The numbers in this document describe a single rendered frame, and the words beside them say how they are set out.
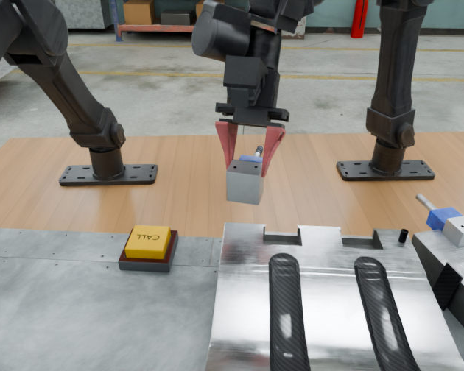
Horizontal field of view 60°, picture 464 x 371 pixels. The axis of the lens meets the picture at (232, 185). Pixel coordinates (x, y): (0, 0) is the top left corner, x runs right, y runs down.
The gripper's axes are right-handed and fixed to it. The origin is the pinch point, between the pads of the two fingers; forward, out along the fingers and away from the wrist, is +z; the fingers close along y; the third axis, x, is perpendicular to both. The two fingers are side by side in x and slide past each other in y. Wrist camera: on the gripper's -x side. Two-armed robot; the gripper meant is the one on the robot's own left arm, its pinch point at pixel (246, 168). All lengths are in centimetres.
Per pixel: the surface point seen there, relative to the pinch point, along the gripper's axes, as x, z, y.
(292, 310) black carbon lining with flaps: -13.4, 14.8, 10.0
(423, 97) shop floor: 322, -64, 85
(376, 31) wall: 525, -178, 52
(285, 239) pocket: -0.6, 9.5, 7.2
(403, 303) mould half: -10.1, 12.6, 22.4
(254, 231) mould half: -3.6, 8.4, 2.9
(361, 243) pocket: 1.4, 8.6, 18.0
